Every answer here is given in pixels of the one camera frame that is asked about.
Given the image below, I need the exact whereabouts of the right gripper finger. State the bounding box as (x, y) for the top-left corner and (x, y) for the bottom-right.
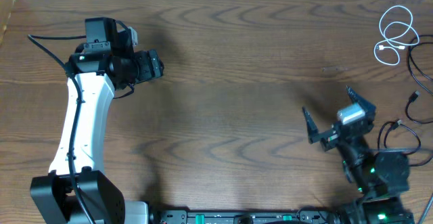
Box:
(346, 86), (376, 122)
(302, 107), (320, 144)

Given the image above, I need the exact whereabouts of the long black usb cable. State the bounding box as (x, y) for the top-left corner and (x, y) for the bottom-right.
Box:
(376, 118), (433, 167)

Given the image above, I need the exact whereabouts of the short black usb cable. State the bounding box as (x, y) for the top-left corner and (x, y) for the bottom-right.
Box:
(405, 34), (433, 125)

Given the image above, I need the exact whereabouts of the white usb cable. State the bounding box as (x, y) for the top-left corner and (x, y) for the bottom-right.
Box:
(373, 4), (421, 66)

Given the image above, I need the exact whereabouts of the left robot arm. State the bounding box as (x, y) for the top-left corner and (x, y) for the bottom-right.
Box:
(30, 17), (164, 223)

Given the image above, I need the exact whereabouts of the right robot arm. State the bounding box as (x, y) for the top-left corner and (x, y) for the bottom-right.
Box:
(302, 87), (414, 223)

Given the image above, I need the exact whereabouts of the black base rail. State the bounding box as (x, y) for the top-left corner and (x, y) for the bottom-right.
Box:
(147, 208), (414, 224)

